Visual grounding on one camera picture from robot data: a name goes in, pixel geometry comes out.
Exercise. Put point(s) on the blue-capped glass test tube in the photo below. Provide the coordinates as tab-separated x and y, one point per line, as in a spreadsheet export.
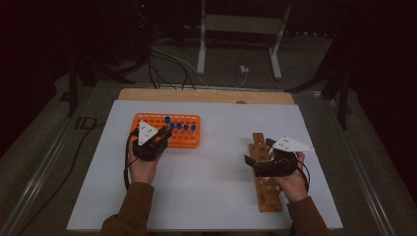
172	125
167	119
179	126
186	127
193	127

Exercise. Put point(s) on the white table sheet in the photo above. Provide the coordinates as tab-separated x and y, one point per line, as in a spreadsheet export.
203	183

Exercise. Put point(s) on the dark equipment with red light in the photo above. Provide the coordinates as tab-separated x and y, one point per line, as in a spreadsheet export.
142	19

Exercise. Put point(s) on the person's left hand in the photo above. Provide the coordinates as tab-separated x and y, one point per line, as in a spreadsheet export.
142	170

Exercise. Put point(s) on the white metal stand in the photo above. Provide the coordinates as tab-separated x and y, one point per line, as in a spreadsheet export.
242	23

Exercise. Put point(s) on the orange plastic test tube rack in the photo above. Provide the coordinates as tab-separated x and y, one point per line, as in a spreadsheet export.
185	139

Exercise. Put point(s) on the wooden test tube rack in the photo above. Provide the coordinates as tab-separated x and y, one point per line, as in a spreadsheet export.
268	200

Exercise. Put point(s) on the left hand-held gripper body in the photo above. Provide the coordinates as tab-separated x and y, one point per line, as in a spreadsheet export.
147	147

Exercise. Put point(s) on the black tripod stand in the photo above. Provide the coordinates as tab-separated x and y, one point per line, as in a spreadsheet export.
73	88
342	105

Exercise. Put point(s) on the person's right hand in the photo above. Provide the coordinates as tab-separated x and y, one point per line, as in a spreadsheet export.
293	185

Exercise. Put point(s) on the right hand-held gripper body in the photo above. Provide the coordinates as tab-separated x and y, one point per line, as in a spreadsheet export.
278	165

